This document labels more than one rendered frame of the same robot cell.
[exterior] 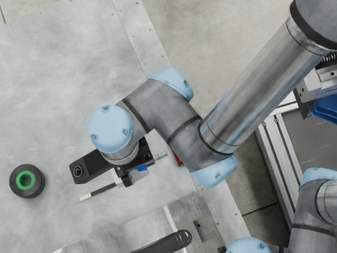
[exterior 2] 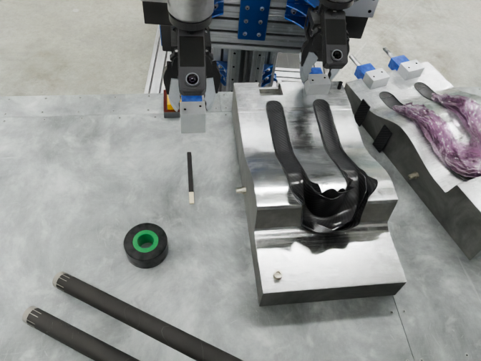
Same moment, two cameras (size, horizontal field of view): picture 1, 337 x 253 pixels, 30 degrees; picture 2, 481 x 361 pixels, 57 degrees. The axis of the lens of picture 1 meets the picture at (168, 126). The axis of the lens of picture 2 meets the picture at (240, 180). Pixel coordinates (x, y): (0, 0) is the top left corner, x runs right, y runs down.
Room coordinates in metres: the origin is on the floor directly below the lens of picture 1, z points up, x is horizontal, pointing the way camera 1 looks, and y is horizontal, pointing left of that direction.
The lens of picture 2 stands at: (0.17, 0.74, 1.57)
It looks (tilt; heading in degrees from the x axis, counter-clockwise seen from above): 53 degrees down; 271
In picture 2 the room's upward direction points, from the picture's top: 7 degrees clockwise
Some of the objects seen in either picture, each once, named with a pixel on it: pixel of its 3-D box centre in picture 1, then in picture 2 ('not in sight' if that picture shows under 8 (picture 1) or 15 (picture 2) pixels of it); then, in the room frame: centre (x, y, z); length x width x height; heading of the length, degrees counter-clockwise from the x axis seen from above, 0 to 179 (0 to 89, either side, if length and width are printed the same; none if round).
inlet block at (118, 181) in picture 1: (140, 164); (191, 101); (0.30, 0.08, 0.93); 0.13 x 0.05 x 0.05; 103
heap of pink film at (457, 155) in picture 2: not in sight; (456, 125); (-0.28, 0.01, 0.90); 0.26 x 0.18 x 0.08; 120
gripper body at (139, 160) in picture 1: (127, 151); (190, 39); (0.30, 0.09, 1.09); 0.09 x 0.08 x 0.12; 103
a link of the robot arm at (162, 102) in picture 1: (164, 105); not in sight; (0.33, 0.00, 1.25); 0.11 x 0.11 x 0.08; 28
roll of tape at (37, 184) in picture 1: (27, 181); (146, 245); (0.34, 0.36, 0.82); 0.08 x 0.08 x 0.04
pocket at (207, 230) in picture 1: (206, 228); (269, 94); (0.14, -0.04, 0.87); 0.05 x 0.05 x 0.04; 13
